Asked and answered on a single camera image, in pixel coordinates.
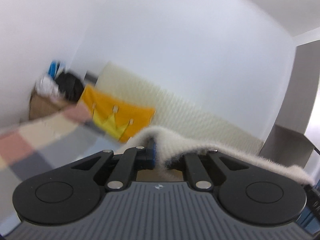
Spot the cream sweater with navy stripes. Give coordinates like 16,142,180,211
116,126,316,186

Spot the yellow crown pillow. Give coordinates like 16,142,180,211
79,85,156,143

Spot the cream quilted headboard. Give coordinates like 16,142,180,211
95,62,263,155

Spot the patchwork checkered bed quilt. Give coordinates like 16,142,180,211
1,104,122,236

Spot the grey wardrobe cabinet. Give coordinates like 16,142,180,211
260,28,319,167

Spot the black bag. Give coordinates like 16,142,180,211
55,72,84,102

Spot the brown cardboard box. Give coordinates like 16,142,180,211
29,90,75,120

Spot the white crumpled cloth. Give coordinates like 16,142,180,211
35,74,60,98

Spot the blue bottle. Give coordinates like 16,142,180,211
48,60,60,79

